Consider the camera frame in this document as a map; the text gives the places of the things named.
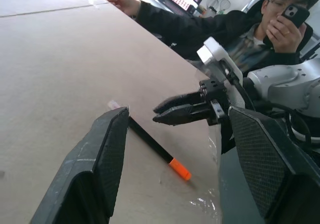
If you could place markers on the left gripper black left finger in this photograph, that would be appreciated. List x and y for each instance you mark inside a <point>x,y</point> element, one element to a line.
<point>100,164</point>

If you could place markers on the person's right hand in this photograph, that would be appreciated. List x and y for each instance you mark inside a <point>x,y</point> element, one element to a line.
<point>123,2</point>

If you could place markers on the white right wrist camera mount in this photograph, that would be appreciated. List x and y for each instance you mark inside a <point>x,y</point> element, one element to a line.
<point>215,51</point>

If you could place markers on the small pale pink piece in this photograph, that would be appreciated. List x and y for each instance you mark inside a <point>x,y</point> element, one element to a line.
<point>113,104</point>

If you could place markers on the person's left hand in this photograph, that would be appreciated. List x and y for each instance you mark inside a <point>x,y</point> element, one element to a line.
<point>282,37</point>

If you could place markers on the black pen with orange cap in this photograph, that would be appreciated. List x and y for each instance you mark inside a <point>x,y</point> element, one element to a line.
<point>155,143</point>

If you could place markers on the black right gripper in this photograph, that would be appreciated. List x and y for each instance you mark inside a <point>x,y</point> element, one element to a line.
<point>216,97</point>

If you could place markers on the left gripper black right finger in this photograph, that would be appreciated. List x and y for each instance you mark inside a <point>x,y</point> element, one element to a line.
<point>272,164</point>

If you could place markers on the person in black jacket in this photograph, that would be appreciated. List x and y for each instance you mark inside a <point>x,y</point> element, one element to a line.
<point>212,31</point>

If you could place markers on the thin-rimmed eyeglasses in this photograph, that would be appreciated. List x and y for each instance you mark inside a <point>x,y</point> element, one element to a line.
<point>276,3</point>

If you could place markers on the black smartphone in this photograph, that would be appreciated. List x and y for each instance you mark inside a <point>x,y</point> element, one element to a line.
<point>296,13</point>

